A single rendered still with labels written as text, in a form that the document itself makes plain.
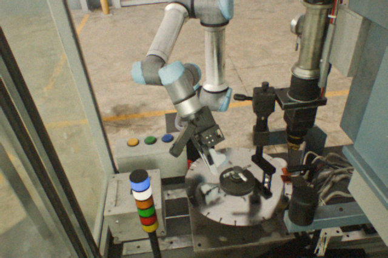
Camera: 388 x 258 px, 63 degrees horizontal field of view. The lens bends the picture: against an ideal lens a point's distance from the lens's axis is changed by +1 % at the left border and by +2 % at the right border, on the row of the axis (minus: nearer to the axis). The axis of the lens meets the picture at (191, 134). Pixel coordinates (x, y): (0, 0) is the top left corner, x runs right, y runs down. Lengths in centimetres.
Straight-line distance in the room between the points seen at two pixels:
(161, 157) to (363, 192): 81
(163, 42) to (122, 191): 52
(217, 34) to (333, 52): 62
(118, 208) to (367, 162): 74
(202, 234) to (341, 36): 65
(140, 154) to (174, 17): 52
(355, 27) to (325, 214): 42
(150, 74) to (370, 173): 71
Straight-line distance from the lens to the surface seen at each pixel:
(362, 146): 55
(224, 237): 99
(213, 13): 125
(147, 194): 77
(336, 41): 76
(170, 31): 115
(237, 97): 88
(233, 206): 93
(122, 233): 111
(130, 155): 123
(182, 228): 113
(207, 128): 93
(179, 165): 127
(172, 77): 88
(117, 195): 108
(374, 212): 59
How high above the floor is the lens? 167
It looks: 37 degrees down
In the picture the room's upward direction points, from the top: 5 degrees counter-clockwise
